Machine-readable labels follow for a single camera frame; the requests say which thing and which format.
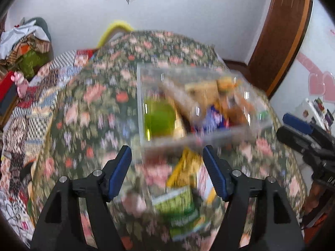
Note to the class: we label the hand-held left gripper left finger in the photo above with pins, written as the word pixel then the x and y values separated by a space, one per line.
pixel 119 172

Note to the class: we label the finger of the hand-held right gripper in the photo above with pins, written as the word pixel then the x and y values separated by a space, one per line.
pixel 298 122
pixel 290 137

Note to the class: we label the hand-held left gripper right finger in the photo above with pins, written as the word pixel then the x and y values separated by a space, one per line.
pixel 216 172

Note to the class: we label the golden snack bar packet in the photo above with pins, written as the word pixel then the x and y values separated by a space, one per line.
pixel 184 168

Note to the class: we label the clear plastic storage container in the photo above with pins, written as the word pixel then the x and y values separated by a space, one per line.
pixel 157 141

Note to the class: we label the green snack packet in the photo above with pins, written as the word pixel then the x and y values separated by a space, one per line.
pixel 178 206
pixel 158 117

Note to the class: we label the blue snack bag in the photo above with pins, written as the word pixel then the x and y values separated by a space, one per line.
pixel 216 115

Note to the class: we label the clear packet of brown snacks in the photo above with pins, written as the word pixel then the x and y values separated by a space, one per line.
pixel 240 107

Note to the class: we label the round bun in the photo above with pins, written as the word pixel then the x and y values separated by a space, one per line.
pixel 227 85

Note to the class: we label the long biscuit packet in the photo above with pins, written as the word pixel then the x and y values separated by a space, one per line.
pixel 180 98

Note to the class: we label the cake slice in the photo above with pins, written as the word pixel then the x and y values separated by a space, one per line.
pixel 201 90

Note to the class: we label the pink heart decals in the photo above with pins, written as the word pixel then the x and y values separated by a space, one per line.
pixel 320 82

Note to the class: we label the frosted sliding door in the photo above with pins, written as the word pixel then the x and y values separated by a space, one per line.
pixel 301 70

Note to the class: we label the floral tablecloth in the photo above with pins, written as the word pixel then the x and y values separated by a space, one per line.
pixel 91 115

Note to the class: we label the wooden wardrobe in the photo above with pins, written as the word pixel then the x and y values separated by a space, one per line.
pixel 282 36

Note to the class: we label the patchwork quilt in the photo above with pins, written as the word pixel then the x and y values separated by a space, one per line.
pixel 31 104

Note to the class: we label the pink plush toy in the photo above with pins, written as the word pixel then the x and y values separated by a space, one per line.
pixel 20 82

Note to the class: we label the red box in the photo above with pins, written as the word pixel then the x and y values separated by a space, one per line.
pixel 6 86

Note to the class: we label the pile of clothes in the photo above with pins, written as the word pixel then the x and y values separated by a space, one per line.
pixel 23 44

